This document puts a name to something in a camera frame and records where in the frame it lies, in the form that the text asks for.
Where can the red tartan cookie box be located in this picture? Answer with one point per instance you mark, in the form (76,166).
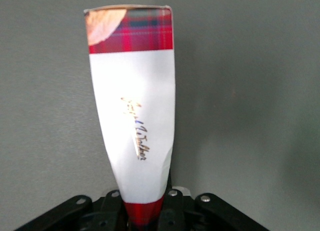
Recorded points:
(132,91)

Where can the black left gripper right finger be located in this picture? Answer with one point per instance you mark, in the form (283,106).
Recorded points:
(200,213)

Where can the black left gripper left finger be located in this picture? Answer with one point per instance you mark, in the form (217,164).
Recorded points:
(82,213)

